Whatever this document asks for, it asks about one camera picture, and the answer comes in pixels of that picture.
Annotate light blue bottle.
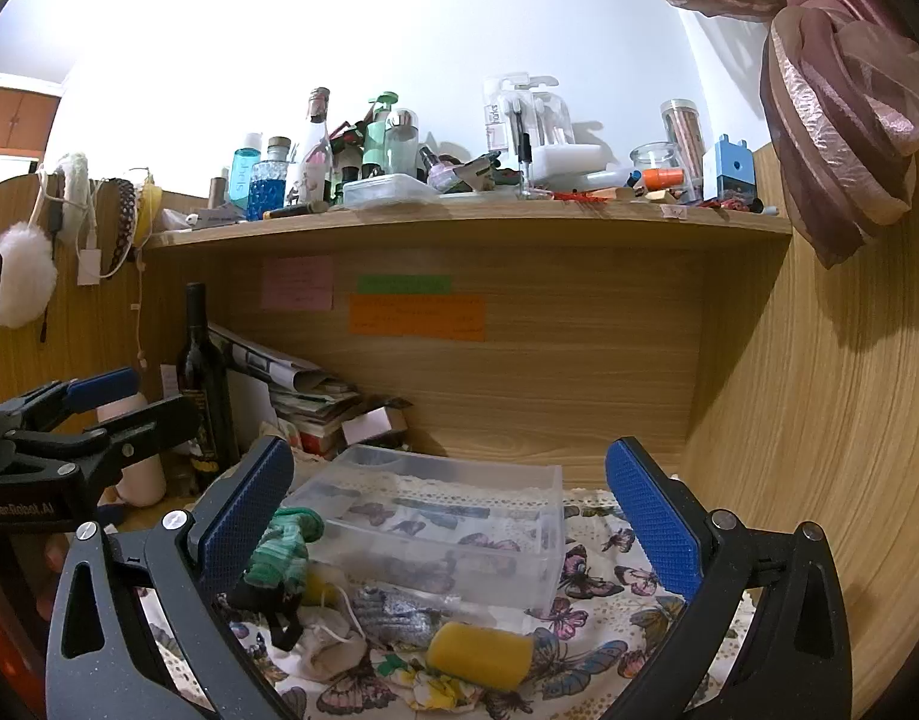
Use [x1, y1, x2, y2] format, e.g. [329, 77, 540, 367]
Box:
[226, 133, 262, 210]

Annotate dark wine bottle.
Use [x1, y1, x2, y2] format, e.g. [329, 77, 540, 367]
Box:
[176, 283, 240, 491]

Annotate orange tube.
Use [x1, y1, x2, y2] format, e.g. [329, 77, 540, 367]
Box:
[627, 167, 685, 193]

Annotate white fluffy pompom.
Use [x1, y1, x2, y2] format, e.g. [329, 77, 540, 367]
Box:
[0, 223, 57, 330]

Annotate blue plastic box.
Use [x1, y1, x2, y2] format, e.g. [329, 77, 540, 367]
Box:
[713, 133, 757, 205]

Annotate small white box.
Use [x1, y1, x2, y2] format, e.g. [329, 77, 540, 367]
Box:
[340, 406, 407, 445]

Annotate blue liquid bottle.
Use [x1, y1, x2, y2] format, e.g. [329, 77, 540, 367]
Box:
[246, 137, 292, 221]

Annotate pink tied curtain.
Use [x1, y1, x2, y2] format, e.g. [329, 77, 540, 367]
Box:
[666, 0, 919, 268]

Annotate floral fabric piece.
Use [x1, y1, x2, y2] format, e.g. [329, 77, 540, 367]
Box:
[370, 650, 485, 713]

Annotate pink sticky note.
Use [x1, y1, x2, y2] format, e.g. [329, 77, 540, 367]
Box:
[261, 255, 334, 312]

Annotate green sticky note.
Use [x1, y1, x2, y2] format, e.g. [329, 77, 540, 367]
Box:
[357, 273, 453, 296]

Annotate white face mask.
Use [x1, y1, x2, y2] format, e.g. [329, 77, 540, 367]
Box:
[270, 583, 368, 684]

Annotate stack of papers and books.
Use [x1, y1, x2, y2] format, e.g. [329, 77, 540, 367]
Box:
[208, 323, 363, 458]

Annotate butterfly print cloth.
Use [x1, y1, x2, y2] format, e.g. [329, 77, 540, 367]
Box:
[138, 486, 758, 720]

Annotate tall glass jar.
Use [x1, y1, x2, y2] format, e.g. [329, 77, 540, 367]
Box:
[661, 98, 705, 202]

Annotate clear pump dispenser bottle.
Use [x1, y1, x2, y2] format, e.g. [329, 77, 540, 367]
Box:
[484, 71, 575, 169]

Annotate clear plastic storage box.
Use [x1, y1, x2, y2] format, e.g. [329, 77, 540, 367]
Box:
[283, 445, 565, 614]

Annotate orange sticky note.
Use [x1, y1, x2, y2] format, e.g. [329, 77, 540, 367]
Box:
[349, 294, 487, 343]

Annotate clear lidded container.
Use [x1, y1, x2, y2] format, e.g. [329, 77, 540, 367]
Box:
[342, 174, 439, 210]

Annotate beige cylinder roll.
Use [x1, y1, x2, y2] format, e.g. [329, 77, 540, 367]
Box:
[96, 394, 166, 509]

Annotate yellow sponge roll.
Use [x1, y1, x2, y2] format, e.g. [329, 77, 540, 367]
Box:
[427, 621, 534, 692]

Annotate wooden shelf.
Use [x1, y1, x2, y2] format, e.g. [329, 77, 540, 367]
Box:
[146, 200, 793, 254]

